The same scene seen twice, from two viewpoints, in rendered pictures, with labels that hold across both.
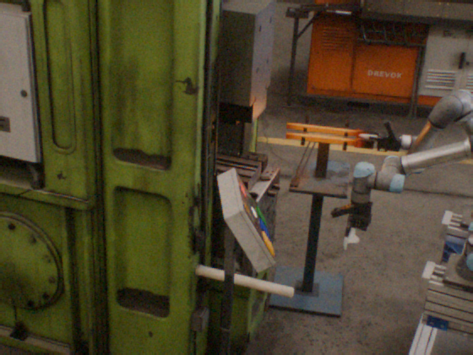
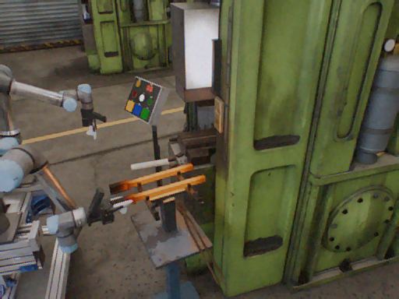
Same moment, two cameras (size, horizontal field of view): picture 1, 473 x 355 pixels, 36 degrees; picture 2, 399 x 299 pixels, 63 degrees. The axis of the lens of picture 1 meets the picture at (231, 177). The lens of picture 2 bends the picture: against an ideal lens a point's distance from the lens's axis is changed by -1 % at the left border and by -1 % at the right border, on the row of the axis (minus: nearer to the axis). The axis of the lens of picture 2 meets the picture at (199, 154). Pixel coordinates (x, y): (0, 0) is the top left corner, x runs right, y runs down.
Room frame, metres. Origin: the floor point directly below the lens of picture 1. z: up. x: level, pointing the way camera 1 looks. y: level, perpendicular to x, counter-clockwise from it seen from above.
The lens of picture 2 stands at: (4.61, -1.08, 1.97)
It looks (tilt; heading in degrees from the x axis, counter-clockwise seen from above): 31 degrees down; 145
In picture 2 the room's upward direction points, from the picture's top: straight up
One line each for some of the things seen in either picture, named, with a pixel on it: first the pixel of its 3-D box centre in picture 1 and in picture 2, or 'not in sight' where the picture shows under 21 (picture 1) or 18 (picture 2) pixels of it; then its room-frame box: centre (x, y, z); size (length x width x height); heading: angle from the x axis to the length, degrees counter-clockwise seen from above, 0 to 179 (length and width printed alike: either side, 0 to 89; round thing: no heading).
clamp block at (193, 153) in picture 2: (253, 161); (198, 156); (3.23, -0.11, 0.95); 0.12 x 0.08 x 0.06; 72
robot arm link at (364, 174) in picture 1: (363, 177); (85, 93); (2.55, -0.52, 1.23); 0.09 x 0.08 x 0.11; 76
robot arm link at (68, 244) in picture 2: not in sight; (68, 237); (3.39, -0.94, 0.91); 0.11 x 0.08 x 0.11; 141
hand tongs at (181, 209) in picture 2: (303, 161); (196, 237); (3.62, -0.39, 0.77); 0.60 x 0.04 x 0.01; 166
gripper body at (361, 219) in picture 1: (359, 213); (88, 116); (2.55, -0.52, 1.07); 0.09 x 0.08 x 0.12; 68
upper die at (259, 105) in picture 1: (215, 98); (213, 85); (3.10, 0.09, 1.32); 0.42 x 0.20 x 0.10; 72
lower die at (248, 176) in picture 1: (212, 168); (212, 138); (3.10, 0.09, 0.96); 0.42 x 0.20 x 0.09; 72
